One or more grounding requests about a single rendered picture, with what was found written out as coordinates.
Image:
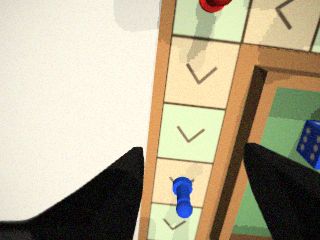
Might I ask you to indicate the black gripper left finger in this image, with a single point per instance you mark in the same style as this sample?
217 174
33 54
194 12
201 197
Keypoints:
105 208

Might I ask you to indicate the blue pawn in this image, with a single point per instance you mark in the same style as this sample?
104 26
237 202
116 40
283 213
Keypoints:
182 188

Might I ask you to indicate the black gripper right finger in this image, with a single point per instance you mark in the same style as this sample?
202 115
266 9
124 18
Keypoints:
287 193

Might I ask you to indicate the red pawn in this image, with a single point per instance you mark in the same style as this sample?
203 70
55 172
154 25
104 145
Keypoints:
214 5

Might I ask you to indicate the blue die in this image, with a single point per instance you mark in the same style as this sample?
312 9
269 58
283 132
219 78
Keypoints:
309 143

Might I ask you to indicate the wooden board game with green tray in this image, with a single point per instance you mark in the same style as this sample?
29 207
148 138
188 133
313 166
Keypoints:
203 53

